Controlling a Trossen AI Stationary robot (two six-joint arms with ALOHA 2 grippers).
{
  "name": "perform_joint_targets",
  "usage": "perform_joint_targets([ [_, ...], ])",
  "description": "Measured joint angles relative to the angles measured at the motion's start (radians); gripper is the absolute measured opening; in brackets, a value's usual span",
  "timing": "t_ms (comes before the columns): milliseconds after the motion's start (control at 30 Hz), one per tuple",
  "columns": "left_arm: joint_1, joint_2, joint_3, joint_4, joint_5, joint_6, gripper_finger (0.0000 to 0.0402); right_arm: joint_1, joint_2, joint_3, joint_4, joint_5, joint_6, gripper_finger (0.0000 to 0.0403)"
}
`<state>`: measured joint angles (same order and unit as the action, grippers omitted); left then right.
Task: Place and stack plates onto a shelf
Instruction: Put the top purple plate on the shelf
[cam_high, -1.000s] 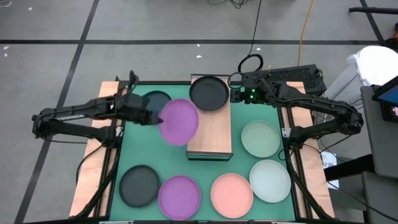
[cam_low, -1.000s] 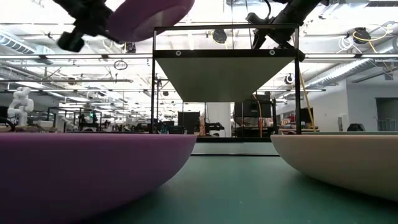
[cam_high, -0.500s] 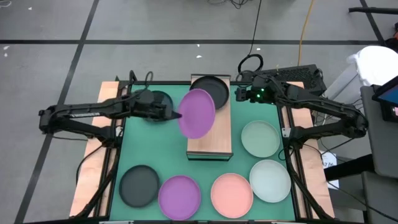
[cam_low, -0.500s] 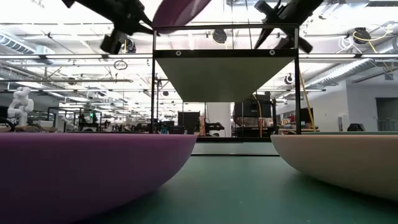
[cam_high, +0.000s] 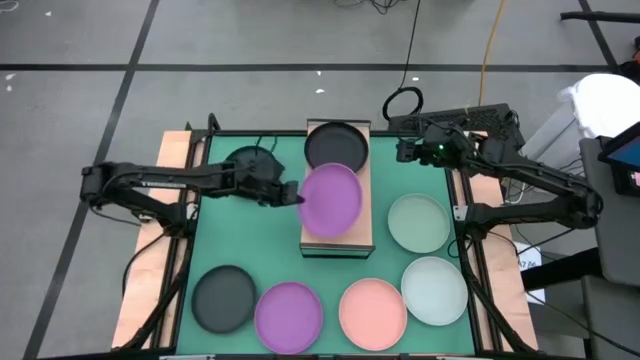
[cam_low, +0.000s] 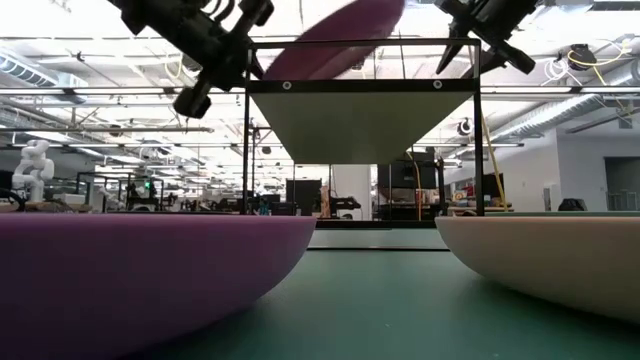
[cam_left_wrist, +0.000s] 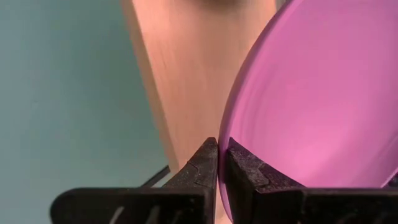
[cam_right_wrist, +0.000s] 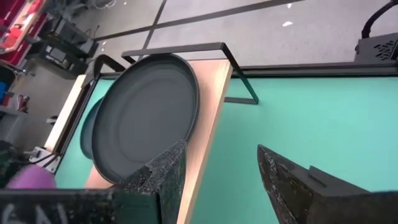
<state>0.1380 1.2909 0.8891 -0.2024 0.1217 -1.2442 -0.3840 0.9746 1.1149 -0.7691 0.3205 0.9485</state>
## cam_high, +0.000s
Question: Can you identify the black-framed wooden shelf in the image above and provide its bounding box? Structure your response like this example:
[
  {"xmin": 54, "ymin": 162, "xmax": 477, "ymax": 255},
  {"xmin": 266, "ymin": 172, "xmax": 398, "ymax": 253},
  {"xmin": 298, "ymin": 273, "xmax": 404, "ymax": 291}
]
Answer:
[{"xmin": 298, "ymin": 118, "xmax": 376, "ymax": 260}]

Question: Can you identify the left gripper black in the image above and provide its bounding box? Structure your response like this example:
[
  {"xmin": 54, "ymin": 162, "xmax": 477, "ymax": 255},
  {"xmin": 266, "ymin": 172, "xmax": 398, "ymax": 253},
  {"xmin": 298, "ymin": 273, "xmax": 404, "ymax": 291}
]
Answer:
[{"xmin": 252, "ymin": 174, "xmax": 307, "ymax": 207}]

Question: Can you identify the sage green plate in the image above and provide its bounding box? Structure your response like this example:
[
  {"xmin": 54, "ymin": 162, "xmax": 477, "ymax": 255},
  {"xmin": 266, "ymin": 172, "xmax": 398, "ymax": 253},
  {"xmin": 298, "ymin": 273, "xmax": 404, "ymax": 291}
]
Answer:
[{"xmin": 387, "ymin": 193, "xmax": 452, "ymax": 255}]

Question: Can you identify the green table mat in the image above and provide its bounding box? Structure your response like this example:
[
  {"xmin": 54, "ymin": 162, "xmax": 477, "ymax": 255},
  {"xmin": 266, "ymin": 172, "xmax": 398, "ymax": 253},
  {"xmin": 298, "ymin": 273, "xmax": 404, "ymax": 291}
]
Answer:
[{"xmin": 175, "ymin": 133, "xmax": 476, "ymax": 356}]

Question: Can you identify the black metal bar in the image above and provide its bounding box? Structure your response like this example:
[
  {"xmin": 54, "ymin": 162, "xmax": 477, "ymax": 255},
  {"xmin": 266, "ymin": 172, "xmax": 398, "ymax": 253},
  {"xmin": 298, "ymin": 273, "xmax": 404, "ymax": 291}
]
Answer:
[{"xmin": 559, "ymin": 10, "xmax": 640, "ymax": 25}]

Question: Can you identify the black coiled cable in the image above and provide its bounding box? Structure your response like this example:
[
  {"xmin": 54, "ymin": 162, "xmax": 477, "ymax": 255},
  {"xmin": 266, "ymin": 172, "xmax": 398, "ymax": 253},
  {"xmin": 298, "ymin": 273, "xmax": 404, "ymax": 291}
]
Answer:
[{"xmin": 381, "ymin": 0, "xmax": 425, "ymax": 122}]

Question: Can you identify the purple plate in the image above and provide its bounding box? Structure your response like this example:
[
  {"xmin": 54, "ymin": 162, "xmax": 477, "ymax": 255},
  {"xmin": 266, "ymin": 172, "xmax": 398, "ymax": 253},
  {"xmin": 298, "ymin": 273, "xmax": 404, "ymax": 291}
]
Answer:
[
  {"xmin": 253, "ymin": 281, "xmax": 325, "ymax": 356},
  {"xmin": 297, "ymin": 162, "xmax": 365, "ymax": 239}
]

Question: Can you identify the yellow cable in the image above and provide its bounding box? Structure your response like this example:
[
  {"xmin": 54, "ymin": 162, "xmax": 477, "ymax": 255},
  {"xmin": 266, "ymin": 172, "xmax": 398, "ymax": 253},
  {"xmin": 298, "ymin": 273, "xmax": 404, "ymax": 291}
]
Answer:
[{"xmin": 477, "ymin": 0, "xmax": 509, "ymax": 107}]

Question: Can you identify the white cloth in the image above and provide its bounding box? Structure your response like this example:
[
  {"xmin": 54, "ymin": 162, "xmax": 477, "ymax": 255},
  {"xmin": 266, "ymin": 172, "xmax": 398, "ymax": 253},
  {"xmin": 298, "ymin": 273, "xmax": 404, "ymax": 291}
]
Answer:
[{"xmin": 556, "ymin": 73, "xmax": 640, "ymax": 140}]

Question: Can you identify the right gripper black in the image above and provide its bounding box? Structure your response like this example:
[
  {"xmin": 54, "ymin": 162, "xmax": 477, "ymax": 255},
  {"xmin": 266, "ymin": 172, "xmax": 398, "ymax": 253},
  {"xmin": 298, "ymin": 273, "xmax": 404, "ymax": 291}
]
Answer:
[{"xmin": 397, "ymin": 123, "xmax": 464, "ymax": 167}]

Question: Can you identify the pink plate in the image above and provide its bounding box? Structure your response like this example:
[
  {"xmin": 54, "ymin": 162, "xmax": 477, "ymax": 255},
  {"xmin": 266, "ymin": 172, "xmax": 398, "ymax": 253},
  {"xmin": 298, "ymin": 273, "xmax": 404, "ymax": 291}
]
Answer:
[{"xmin": 338, "ymin": 277, "xmax": 409, "ymax": 352}]

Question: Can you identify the white paper sheet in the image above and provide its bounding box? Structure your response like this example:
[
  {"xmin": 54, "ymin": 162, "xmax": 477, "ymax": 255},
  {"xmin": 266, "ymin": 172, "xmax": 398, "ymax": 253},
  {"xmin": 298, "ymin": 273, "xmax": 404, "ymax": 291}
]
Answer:
[{"xmin": 514, "ymin": 242, "xmax": 547, "ymax": 305}]

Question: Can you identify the grey cart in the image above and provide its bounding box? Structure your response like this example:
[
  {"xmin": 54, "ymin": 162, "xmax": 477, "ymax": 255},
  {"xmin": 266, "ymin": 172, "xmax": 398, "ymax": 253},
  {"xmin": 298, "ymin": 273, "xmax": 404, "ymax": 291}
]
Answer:
[{"xmin": 579, "ymin": 137, "xmax": 640, "ymax": 360}]

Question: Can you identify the black metal table frame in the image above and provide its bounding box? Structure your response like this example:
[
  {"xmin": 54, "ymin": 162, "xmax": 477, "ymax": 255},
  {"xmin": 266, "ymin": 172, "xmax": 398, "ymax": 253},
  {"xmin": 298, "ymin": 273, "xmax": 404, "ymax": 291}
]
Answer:
[{"xmin": 112, "ymin": 112, "xmax": 539, "ymax": 360}]

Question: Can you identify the off-white plate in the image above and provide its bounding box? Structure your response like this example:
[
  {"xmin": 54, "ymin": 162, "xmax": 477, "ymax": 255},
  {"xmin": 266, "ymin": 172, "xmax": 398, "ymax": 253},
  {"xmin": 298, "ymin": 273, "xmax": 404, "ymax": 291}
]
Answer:
[{"xmin": 400, "ymin": 255, "xmax": 470, "ymax": 327}]

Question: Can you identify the black perforated computer case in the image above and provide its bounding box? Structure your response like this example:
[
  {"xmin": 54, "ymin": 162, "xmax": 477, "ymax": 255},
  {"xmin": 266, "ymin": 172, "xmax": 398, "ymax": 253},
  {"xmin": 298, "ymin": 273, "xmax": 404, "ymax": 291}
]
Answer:
[{"xmin": 387, "ymin": 103, "xmax": 526, "ymax": 149}]

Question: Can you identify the black tablet screen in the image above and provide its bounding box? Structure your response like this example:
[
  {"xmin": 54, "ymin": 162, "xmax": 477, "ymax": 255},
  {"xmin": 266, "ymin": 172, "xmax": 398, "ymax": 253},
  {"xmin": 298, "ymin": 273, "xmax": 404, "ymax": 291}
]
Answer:
[{"xmin": 597, "ymin": 121, "xmax": 640, "ymax": 197}]

